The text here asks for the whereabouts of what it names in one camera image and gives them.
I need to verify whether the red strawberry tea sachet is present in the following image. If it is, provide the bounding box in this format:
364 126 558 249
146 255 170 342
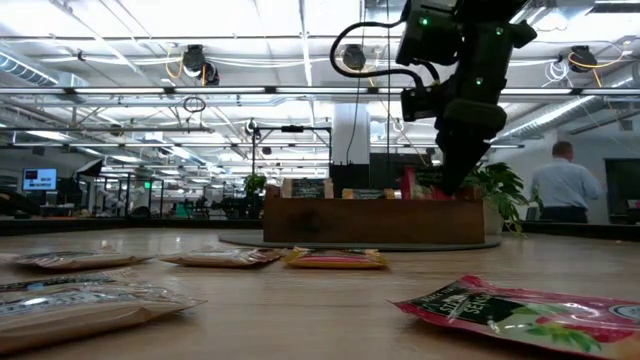
388 273 640 360
398 165 451 202

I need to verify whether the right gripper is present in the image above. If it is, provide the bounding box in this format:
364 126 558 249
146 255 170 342
434 97 508 196

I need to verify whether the black background rig frame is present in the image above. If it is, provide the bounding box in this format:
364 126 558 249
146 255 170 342
251 124 334 176

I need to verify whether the green plant in white pot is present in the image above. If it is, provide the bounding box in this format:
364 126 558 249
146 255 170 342
460 160 545 237

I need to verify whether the wooden tea organizer box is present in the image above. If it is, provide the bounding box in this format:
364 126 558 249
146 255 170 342
262 183 486 246

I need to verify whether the large black screen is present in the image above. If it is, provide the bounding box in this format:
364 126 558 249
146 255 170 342
604 158 640 225

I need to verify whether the monitor with blue screen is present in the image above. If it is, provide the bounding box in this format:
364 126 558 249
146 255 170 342
21 167 59 193

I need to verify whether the black camera cable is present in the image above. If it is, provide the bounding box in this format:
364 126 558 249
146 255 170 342
328 18 427 90

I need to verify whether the person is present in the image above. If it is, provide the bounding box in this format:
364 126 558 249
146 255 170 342
528 140 605 225

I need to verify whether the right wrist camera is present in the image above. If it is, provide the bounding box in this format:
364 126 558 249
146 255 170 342
399 83 445 123

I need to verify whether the green background plant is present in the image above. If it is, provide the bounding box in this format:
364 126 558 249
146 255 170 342
242 172 268 221

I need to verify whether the black ceiling cable reel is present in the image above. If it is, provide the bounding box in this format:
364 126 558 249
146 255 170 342
181 43 221 87
566 44 600 75
341 43 368 72

